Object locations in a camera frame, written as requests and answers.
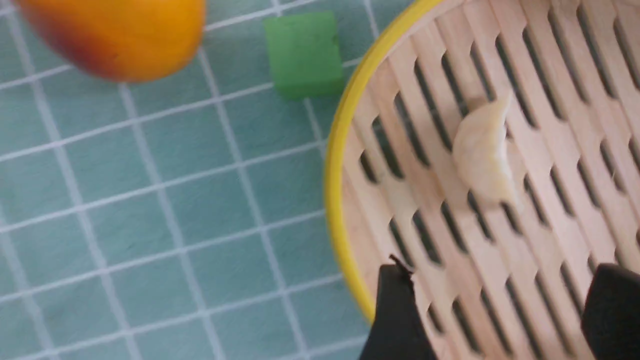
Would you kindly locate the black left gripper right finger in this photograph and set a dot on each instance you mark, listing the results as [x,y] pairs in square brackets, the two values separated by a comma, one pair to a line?
[611,316]

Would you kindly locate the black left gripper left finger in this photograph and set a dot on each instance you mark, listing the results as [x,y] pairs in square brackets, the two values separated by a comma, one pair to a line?
[397,332]

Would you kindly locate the white dumpling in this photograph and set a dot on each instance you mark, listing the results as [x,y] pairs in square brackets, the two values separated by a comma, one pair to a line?
[480,152]

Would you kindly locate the yellow rimmed bamboo steamer tray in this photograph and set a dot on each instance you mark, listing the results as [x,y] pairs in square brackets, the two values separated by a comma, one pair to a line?
[492,281]

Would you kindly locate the green foam cube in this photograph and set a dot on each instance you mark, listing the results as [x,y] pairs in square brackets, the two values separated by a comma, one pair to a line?
[304,56]

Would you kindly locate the orange red toy pear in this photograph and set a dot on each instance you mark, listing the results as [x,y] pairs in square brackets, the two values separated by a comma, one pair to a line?
[130,41]

